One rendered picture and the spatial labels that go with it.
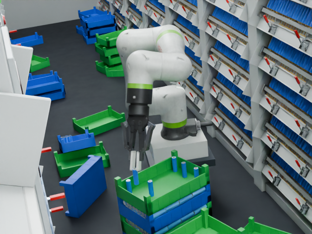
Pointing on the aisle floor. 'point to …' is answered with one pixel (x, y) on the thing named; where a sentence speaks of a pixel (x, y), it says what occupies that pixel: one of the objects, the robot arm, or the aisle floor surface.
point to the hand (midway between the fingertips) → (135, 160)
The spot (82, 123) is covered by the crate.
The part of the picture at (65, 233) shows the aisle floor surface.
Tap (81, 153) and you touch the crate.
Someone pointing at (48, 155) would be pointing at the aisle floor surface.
